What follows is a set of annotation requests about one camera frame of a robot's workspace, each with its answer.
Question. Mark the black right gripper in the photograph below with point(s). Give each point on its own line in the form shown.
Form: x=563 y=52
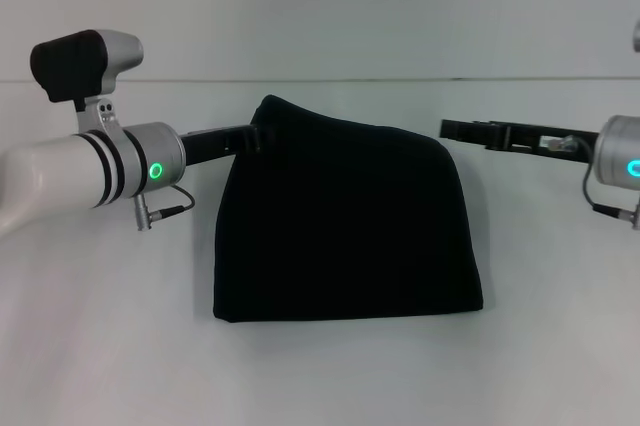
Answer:
x=550 y=141

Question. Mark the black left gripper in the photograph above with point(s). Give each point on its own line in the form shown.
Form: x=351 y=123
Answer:
x=205 y=146

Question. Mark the black shirt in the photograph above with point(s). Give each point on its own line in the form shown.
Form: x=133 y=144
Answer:
x=350 y=221

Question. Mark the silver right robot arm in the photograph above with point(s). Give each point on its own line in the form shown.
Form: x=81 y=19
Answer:
x=617 y=156

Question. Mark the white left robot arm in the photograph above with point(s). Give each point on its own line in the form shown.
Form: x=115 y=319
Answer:
x=75 y=171

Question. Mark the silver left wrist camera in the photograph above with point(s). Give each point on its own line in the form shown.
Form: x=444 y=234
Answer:
x=85 y=66

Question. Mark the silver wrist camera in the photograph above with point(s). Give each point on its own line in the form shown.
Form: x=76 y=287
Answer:
x=636 y=36
x=85 y=66

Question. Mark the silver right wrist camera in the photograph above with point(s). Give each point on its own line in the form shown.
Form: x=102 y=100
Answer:
x=636 y=36

